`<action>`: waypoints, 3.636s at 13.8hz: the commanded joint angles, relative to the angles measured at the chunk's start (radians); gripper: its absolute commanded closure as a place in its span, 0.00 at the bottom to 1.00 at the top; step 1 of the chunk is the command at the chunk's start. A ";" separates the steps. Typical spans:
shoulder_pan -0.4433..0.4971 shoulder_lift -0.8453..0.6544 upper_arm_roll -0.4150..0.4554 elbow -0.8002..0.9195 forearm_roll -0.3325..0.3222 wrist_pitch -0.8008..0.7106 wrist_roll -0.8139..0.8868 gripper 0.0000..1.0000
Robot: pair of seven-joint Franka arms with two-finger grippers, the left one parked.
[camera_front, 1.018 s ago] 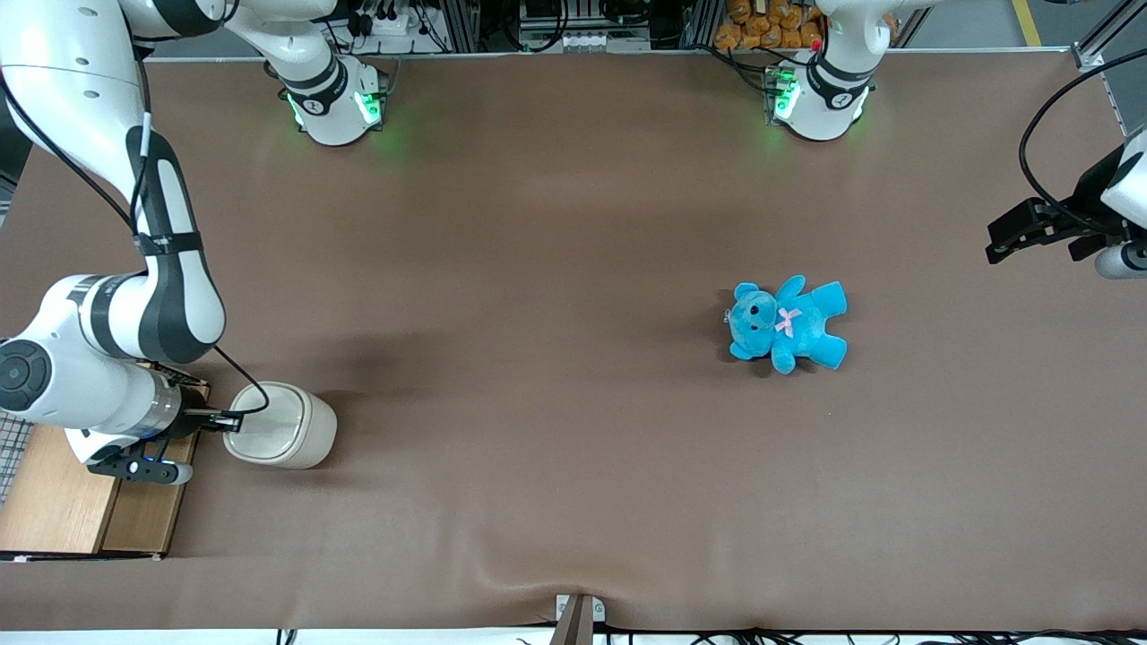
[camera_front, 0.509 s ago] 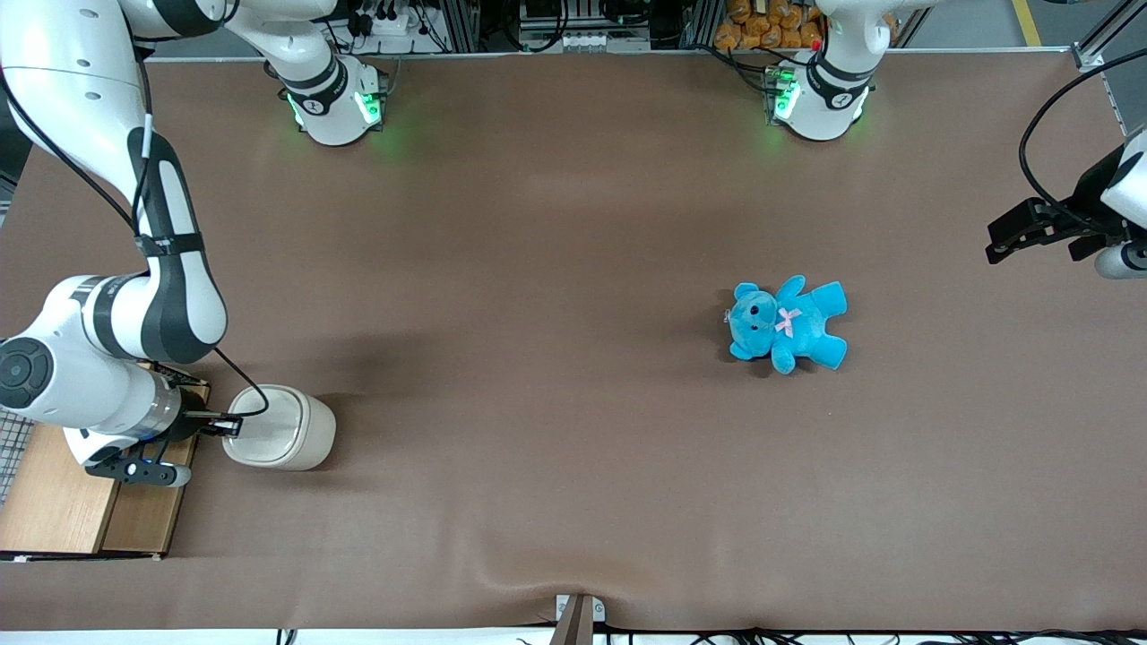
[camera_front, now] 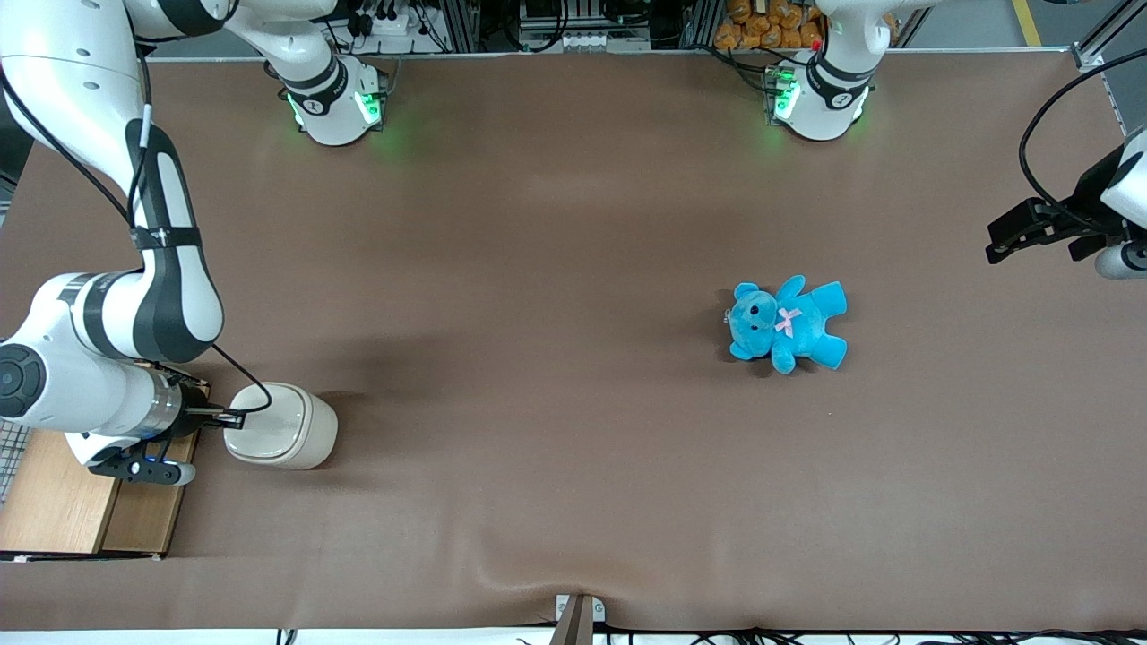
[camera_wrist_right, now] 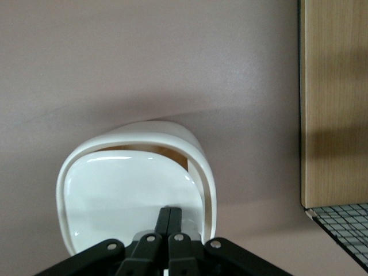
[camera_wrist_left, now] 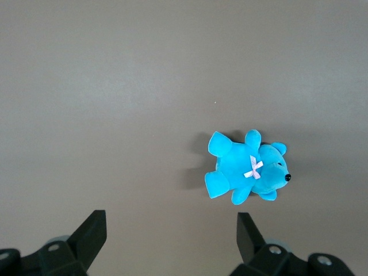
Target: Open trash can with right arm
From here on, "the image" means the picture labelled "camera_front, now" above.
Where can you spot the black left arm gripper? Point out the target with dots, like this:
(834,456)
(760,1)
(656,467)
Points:
(1090,191)

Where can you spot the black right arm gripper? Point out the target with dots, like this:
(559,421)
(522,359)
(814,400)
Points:
(191,414)

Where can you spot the white trash can with lid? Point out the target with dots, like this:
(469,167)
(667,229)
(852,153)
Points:
(287,430)

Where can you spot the brown table cover cloth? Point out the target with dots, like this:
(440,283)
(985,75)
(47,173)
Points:
(573,403)

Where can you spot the blue teddy bear pink bow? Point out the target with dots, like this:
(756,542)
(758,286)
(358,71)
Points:
(789,322)

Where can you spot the aluminium frame profile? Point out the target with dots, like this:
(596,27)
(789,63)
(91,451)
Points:
(1111,45)

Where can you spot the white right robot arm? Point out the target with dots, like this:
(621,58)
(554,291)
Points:
(81,376)

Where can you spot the grey table edge clamp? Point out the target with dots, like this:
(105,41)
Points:
(578,618)

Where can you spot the orange plush toys pile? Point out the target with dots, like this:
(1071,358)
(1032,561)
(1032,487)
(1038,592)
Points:
(771,22)

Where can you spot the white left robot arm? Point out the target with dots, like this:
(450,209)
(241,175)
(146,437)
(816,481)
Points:
(820,90)

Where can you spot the light wooden box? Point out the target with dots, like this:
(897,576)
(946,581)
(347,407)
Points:
(63,502)

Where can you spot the white power strip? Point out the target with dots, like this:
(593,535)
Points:
(394,22)

